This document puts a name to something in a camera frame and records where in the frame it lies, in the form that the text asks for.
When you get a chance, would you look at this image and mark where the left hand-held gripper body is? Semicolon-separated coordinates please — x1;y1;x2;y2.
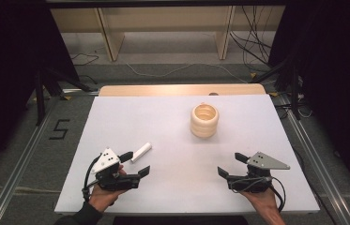
91;147;142;192

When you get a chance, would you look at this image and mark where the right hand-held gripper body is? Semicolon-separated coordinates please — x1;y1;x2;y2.
225;151;291;192

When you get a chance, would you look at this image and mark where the white cylinder stick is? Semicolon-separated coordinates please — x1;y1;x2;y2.
130;142;153;163

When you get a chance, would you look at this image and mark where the beige ribbed cup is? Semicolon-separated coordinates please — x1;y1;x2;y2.
190;102;220;139

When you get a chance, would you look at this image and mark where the person's right hand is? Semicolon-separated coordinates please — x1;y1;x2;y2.
241;187;279;216

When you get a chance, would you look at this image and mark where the person's left hand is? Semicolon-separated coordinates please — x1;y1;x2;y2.
88;164;129;214

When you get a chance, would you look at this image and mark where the light wooden table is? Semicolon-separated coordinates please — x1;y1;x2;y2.
99;83;266;97

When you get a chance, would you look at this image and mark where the black metal stand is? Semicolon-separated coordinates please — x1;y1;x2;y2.
251;55;302;121

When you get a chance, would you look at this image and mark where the black tripod stand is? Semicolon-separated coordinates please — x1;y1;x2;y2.
26;67;94;126

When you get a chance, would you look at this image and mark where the light wooden shelf unit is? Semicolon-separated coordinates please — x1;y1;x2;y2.
50;6;286;62

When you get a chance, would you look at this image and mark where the dark curtain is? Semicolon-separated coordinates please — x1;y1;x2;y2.
0;0;81;186
269;0;350;198

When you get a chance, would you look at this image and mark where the black metal bar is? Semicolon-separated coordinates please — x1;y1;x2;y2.
45;0;289;9

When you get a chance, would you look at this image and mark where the right hand-held gripper black cable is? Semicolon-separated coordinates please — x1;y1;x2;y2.
228;176;287;214

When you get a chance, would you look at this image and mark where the hand-held gripper black cable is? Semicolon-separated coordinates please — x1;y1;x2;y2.
228;176;287;214
82;154;101;203

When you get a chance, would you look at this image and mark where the left hand-held gripper black cable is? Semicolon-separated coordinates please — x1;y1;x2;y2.
82;154;101;203

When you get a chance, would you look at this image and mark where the aluminium floor rail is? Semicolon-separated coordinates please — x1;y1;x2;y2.
277;93;350;225
0;97;58;225

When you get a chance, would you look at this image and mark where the white floor cable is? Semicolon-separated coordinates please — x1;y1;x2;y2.
126;63;249;83

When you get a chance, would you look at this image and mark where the thin black floor cable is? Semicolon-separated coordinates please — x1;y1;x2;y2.
70;52;99;67

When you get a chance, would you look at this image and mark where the bundle of black cables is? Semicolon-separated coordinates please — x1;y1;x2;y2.
229;6;277;68

